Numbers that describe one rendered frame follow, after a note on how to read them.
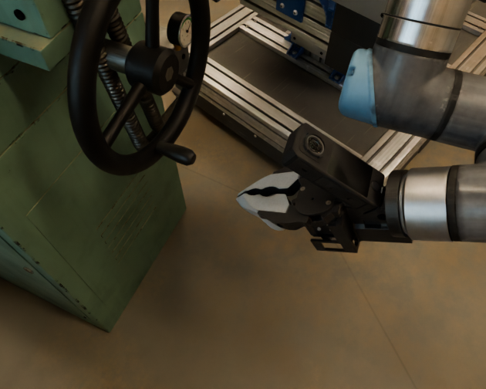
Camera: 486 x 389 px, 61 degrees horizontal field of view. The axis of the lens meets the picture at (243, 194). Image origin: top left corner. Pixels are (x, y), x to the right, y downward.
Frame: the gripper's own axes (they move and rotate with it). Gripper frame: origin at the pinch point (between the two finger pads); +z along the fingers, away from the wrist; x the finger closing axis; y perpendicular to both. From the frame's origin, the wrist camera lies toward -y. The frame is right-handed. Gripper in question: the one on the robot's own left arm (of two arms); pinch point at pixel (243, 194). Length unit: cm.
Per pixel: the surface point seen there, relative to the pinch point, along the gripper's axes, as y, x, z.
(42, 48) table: -25.3, 1.6, 13.3
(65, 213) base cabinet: 0.7, -3.0, 39.3
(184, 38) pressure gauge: -6.0, 34.1, 25.0
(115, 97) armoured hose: -13.9, 6.8, 16.7
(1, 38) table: -27.9, 1.5, 18.1
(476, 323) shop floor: 93, 24, -16
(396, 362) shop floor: 83, 6, 1
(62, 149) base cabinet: -8.9, 3.4, 33.4
